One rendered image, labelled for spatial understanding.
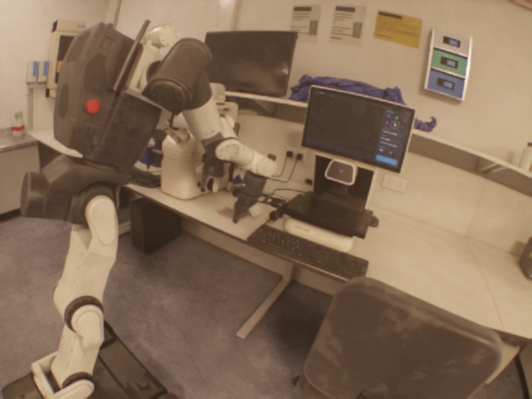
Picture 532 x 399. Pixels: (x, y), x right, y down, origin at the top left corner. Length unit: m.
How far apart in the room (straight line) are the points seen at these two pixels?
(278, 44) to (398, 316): 1.55
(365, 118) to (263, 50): 0.90
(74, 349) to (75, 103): 0.76
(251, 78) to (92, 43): 1.26
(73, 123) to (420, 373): 0.89
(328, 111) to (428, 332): 0.89
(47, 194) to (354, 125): 1.05
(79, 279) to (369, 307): 0.75
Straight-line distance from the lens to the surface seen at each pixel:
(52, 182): 0.69
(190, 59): 0.58
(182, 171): 1.21
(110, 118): 0.65
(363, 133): 1.11
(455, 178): 1.68
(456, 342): 0.56
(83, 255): 0.81
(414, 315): 0.52
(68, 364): 1.07
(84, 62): 0.64
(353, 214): 1.04
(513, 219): 1.88
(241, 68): 1.80
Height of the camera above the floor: 1.25
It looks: 21 degrees down
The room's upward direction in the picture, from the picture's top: 10 degrees clockwise
